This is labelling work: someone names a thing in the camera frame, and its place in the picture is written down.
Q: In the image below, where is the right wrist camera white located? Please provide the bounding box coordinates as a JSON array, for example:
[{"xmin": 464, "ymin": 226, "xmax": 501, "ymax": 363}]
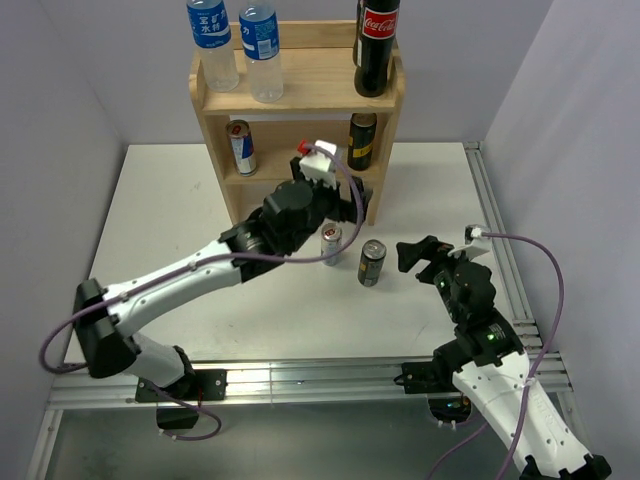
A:
[{"xmin": 448, "ymin": 225, "xmax": 492, "ymax": 260}]

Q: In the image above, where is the water bottle blue label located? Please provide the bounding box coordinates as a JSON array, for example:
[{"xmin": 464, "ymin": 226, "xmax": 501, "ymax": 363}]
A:
[{"xmin": 186, "ymin": 0, "xmax": 239, "ymax": 92}]

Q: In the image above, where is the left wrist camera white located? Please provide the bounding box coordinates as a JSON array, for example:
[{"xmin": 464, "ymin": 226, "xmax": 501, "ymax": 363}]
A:
[{"xmin": 298, "ymin": 140, "xmax": 338, "ymax": 190}]

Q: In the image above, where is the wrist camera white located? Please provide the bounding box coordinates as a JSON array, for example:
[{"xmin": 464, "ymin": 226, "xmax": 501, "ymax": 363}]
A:
[
  {"xmin": 448, "ymin": 225, "xmax": 492, "ymax": 260},
  {"xmin": 298, "ymin": 140, "xmax": 338, "ymax": 190}
]

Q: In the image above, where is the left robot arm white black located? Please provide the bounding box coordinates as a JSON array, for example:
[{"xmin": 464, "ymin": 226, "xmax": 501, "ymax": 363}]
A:
[{"xmin": 74, "ymin": 157, "xmax": 372, "ymax": 399}]

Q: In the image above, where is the wooden two-tier shelf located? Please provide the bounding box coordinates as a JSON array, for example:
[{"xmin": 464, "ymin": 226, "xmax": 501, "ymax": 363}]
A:
[{"xmin": 189, "ymin": 20, "xmax": 406, "ymax": 224}]

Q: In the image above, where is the aluminium rail frame front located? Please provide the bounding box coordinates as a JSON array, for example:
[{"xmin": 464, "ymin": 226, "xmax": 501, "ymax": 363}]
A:
[{"xmin": 47, "ymin": 357, "xmax": 571, "ymax": 411}]

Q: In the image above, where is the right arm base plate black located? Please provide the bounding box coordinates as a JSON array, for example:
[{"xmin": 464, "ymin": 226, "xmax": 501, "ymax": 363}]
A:
[{"xmin": 393, "ymin": 360, "xmax": 456, "ymax": 394}]

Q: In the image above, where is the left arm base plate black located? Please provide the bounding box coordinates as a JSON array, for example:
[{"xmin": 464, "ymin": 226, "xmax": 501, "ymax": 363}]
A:
[{"xmin": 135, "ymin": 369, "xmax": 227, "ymax": 403}]

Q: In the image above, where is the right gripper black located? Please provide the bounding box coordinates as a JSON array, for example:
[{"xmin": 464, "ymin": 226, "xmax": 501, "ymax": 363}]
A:
[{"xmin": 395, "ymin": 233, "xmax": 477, "ymax": 322}]

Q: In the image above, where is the black yellow beverage can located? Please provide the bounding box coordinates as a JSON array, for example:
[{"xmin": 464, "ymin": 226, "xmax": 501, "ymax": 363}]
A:
[{"xmin": 347, "ymin": 113, "xmax": 377, "ymax": 171}]

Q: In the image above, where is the aluminium rail frame right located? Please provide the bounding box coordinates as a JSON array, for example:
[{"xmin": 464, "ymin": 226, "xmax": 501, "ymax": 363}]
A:
[{"xmin": 462, "ymin": 141, "xmax": 544, "ymax": 351}]

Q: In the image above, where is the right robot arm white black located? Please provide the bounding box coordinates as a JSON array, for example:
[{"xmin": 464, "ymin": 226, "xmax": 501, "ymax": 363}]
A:
[{"xmin": 394, "ymin": 227, "xmax": 612, "ymax": 479}]

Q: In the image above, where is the Coca-Cola bottle red label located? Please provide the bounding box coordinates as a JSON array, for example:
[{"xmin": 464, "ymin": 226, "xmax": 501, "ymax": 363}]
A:
[{"xmin": 352, "ymin": 0, "xmax": 400, "ymax": 97}]

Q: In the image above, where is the small water bottle blue cap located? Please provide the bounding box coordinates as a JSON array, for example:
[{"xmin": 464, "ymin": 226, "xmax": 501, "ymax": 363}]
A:
[{"xmin": 239, "ymin": 1, "xmax": 284, "ymax": 103}]

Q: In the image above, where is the aluminium rail frame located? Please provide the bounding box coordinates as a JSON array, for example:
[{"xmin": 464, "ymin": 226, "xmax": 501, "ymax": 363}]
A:
[
  {"xmin": 47, "ymin": 357, "xmax": 571, "ymax": 411},
  {"xmin": 462, "ymin": 141, "xmax": 544, "ymax": 351}
]

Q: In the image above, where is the silver slim beverage can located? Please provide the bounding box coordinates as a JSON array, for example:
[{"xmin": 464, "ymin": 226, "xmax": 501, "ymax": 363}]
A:
[{"xmin": 321, "ymin": 222, "xmax": 343, "ymax": 266}]

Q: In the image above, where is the blue silver energy drink can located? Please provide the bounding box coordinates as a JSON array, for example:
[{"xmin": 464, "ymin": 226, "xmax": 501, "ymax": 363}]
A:
[{"xmin": 226, "ymin": 120, "xmax": 257, "ymax": 176}]

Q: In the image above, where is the dark green beverage can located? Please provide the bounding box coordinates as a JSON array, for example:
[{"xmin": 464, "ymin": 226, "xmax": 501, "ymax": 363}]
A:
[{"xmin": 357, "ymin": 239, "xmax": 387, "ymax": 287}]

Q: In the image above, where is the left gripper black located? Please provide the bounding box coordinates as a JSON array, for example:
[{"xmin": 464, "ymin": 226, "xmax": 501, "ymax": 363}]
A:
[{"xmin": 285, "ymin": 158, "xmax": 371, "ymax": 253}]

